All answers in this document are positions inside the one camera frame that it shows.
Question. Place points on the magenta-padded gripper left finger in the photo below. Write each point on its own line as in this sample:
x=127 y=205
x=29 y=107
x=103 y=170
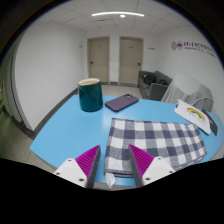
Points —
x=85 y=163

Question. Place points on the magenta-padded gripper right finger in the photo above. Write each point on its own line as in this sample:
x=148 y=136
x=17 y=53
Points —
x=145 y=163

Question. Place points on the grey white checked towel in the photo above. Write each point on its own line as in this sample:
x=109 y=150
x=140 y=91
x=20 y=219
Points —
x=163 y=141

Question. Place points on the purple smartphone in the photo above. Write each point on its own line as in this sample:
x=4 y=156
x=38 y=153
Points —
x=121 y=102

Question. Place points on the dark green mug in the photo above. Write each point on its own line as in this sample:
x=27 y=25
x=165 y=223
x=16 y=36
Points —
x=90 y=96

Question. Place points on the white rainbow print board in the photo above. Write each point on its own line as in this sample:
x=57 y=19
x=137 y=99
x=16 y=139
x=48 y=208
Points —
x=193 y=116

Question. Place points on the black bag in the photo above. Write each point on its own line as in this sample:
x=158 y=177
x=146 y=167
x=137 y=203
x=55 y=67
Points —
x=149 y=79

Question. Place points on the grey cloth-covered equipment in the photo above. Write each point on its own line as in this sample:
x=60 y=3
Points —
x=188 y=88

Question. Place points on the beige door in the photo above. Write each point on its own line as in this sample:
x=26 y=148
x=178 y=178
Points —
x=131 y=60
x=98 y=60

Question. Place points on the small round ceiling light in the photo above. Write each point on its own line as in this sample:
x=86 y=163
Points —
x=122 y=16

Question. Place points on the long ceiling light strip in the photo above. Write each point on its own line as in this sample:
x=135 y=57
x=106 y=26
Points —
x=106 y=14

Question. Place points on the wall lettering sign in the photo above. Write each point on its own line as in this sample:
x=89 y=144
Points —
x=193 y=47

